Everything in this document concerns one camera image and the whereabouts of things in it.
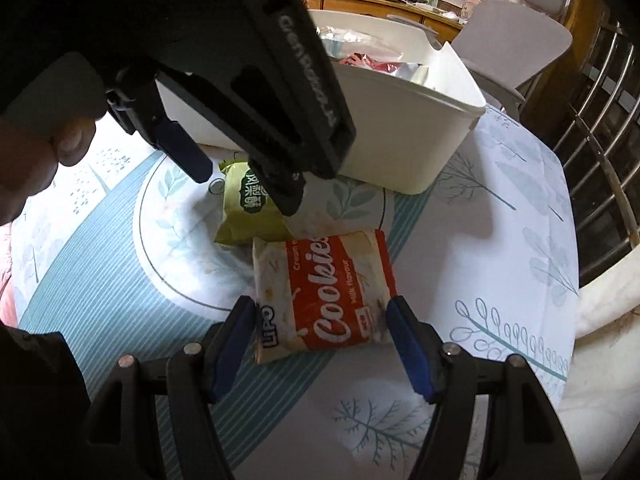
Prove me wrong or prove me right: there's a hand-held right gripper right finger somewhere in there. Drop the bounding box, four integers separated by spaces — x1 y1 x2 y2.
385 296 583 480

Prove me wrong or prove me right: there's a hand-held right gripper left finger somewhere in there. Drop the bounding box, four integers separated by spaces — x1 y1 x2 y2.
82 295 258 480

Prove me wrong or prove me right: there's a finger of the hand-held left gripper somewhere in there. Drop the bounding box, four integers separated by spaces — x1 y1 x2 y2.
247 159 307 217
107 72 213 184

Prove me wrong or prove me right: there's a green snack packet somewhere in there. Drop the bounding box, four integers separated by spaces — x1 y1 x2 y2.
215 160 293 246

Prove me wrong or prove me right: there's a red and cream cookie packet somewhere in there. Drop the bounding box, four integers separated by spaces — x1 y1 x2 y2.
252 229 399 366

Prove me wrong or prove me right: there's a white plastic storage bin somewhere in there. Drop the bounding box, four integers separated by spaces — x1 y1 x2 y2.
155 9 487 195

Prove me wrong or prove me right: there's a person's left hand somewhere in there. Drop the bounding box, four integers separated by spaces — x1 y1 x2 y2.
0 116 98 226

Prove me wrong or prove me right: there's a red and white snack packet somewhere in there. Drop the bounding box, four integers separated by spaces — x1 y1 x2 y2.
340 52 406 76

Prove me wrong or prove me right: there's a wooden desk with drawers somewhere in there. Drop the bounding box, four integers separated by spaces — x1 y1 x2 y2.
302 0 463 43

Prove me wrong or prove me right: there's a cream quilt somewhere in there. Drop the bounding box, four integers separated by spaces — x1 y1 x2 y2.
570 255 640 411

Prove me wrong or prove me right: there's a pink blanket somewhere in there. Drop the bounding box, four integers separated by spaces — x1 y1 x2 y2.
0 225 21 326

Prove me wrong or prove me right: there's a grey office chair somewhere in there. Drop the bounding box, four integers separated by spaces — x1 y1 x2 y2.
447 0 573 111

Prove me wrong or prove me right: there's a metal window grille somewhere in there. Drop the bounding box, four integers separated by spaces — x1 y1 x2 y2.
550 10 640 286

